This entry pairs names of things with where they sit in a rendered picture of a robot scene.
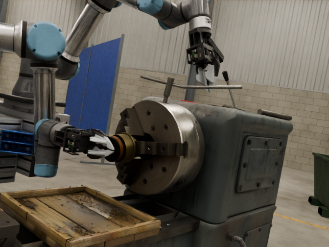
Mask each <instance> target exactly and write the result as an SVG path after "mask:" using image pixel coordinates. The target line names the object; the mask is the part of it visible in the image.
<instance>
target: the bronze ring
mask: <svg viewBox="0 0 329 247"><path fill-rule="evenodd" d="M108 138H109V140H110V141H111V143H112V145H113V147H114V153H112V154H111V155H109V156H107V157H105V159H106V160H107V161H109V162H130V161H131V160H132V159H133V158H134V156H135V155H136V144H135V141H137V140H136V139H135V138H134V137H132V136H131V135H130V134H129V133H126V132H122V133H120V134H117V135H113V136H111V137H108ZM102 148H103V149H108V148H107V147H104V146H103V145H102Z"/></svg>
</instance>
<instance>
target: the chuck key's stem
mask: <svg viewBox="0 0 329 247"><path fill-rule="evenodd" d="M173 82H174V78H171V77H168V79H167V84H166V86H165V90H164V99H163V102H164V103H167V99H168V97H169V96H170V93H171V89H172V84H173Z"/></svg>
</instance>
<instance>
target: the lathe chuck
mask: <svg viewBox="0 0 329 247"><path fill-rule="evenodd" d="M134 107H135V109H136V112H137V115H138V118H139V121H140V123H141V126H142V129H143V132H144V133H147V134H149V135H150V136H149V137H147V138H146V139H145V140H142V141H145V142H168V143H185V142H186V144H187V148H186V156H185V158H184V157H183V156H177V155H168V156H167V155H152V154H144V155H145V156H146V157H148V158H149V160H147V161H142V163H141V165H140V167H139V169H138V171H137V173H136V176H135V178H134V180H133V182H132V184H131V186H130V189H131V190H132V191H133V192H135V193H137V194H140V195H145V196H150V195H157V194H164V193H170V192H174V191H176V190H178V189H180V188H181V187H182V186H184V185H185V184H186V183H187V181H188V180H189V179H190V177H191V176H192V174H193V172H194V170H195V167H196V164H197V160H198V154H199V141H198V135H197V131H196V128H195V125H194V123H193V121H192V119H191V118H190V116H189V115H188V114H187V113H186V112H185V111H184V110H183V109H182V108H181V107H179V106H177V105H175V104H172V103H164V102H161V101H156V100H142V101H139V102H137V103H135V104H134ZM180 180H181V181H182V182H181V183H180V184H179V185H178V186H176V187H173V185H174V184H175V183H176V182H178V181H180Z"/></svg>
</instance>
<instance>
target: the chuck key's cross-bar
mask: <svg viewBox="0 0 329 247"><path fill-rule="evenodd" d="M141 78H143V79H147V80H151V81H154V82H158V83H161V84H165V85H166V84H167V81H164V80H161V79H157V78H153V77H150V76H146V75H142V74H141ZM172 86H173V87H176V88H180V89H242V85H179V84H176V83H173V84H172Z"/></svg>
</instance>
